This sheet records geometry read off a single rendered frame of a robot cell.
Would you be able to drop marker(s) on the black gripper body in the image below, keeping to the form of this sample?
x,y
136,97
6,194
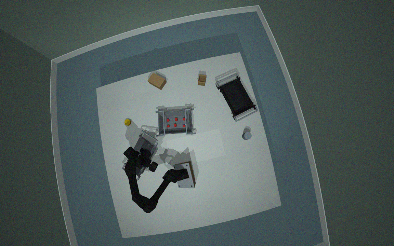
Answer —
x,y
152,166

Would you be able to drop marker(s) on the yellow round disc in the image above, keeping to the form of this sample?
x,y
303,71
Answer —
x,y
127,122

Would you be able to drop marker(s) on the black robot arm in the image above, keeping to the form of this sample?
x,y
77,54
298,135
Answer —
x,y
148,205

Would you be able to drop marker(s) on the grey cylinder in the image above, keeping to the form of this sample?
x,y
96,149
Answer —
x,y
246,135

